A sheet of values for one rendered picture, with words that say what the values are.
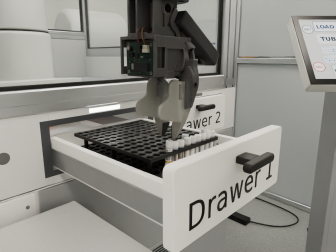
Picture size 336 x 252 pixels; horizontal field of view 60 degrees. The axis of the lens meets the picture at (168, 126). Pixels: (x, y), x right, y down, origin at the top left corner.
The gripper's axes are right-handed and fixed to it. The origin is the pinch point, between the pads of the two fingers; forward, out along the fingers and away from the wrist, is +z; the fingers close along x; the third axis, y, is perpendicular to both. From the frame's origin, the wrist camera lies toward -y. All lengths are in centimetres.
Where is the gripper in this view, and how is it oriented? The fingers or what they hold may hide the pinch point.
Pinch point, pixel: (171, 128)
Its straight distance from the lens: 46.7
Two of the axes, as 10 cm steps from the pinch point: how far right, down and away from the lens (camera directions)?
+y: -6.9, 1.6, -7.1
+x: 7.3, 1.7, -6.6
